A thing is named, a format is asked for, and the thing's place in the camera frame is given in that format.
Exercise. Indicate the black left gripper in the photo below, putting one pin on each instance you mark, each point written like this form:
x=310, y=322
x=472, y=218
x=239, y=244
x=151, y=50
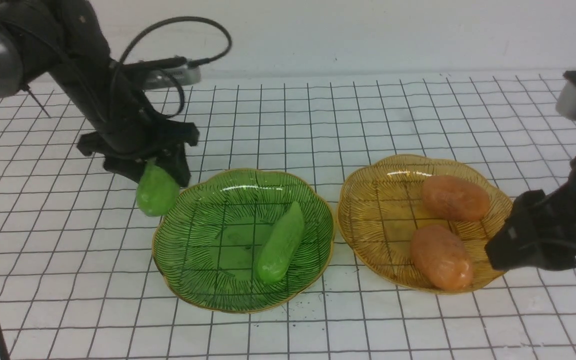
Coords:
x=126, y=152

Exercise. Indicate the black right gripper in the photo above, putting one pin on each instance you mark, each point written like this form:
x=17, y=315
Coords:
x=529, y=238

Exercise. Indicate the green cucumber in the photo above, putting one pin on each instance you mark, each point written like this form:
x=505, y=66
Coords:
x=157, y=191
x=279, y=250

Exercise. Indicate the orange potato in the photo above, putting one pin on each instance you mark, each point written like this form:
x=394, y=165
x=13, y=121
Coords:
x=442, y=258
x=454, y=199

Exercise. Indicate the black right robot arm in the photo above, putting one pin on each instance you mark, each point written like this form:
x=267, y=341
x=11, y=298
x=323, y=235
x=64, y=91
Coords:
x=562, y=204

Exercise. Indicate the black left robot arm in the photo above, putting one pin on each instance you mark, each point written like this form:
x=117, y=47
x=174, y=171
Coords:
x=63, y=38

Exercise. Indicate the green glass plate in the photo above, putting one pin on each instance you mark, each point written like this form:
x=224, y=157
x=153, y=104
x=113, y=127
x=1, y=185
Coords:
x=207, y=246

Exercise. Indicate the amber glass plate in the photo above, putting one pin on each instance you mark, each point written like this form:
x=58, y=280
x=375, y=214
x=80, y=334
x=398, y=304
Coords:
x=380, y=207

